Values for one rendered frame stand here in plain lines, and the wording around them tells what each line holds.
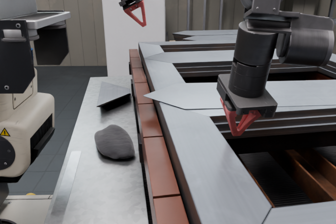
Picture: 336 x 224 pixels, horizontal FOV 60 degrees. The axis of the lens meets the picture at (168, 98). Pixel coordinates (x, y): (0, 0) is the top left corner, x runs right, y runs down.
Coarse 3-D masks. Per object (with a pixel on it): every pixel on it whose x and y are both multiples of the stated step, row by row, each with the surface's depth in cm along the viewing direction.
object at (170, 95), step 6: (174, 84) 77; (156, 90) 73; (162, 90) 73; (168, 90) 73; (174, 90) 73; (156, 96) 69; (162, 96) 69; (168, 96) 69; (174, 96) 69; (180, 96) 69; (168, 102) 65; (174, 102) 65; (180, 102) 65
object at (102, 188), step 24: (96, 96) 121; (96, 120) 100; (120, 120) 100; (72, 144) 84; (96, 168) 73; (120, 168) 73; (72, 192) 65; (96, 192) 65; (120, 192) 65; (144, 192) 65; (48, 216) 58; (72, 216) 58; (96, 216) 58; (120, 216) 58; (144, 216) 58
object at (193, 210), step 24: (168, 48) 132; (192, 48) 133; (216, 48) 135; (192, 72) 101; (216, 72) 102; (216, 120) 59; (264, 120) 61; (288, 120) 61; (312, 120) 62; (168, 144) 54; (192, 216) 36
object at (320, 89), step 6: (300, 84) 78; (306, 84) 78; (312, 84) 78; (318, 84) 78; (324, 84) 78; (312, 90) 73; (318, 90) 73; (324, 90) 73; (330, 90) 73; (318, 96) 69; (324, 96) 69; (330, 96) 69; (330, 102) 66
